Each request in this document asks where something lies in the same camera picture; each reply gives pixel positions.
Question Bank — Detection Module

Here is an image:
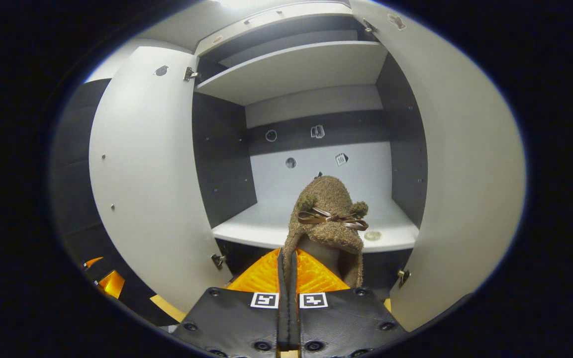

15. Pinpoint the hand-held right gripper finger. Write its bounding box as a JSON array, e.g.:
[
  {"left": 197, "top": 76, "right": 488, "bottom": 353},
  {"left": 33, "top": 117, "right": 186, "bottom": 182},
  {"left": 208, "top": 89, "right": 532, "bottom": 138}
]
[
  {"left": 172, "top": 247, "right": 292, "bottom": 358},
  {"left": 287, "top": 247, "right": 409, "bottom": 358}
]

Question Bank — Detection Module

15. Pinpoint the grey shoe cabinet door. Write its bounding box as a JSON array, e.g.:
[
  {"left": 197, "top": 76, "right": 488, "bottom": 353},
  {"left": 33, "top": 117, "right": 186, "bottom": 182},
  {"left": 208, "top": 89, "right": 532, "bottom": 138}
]
[
  {"left": 89, "top": 46, "right": 232, "bottom": 314},
  {"left": 349, "top": 0, "right": 527, "bottom": 333}
]

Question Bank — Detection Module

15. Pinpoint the brown fuzzy shoe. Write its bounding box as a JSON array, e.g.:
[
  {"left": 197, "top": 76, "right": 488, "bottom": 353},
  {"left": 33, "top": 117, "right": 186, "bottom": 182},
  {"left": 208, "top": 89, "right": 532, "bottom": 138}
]
[{"left": 282, "top": 175, "right": 370, "bottom": 290}]

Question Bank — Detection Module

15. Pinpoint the grey shoe cabinet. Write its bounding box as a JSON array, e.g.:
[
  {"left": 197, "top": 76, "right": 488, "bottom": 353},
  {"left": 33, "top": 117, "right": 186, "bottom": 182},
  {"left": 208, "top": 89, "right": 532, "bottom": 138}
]
[{"left": 192, "top": 2, "right": 429, "bottom": 291}]

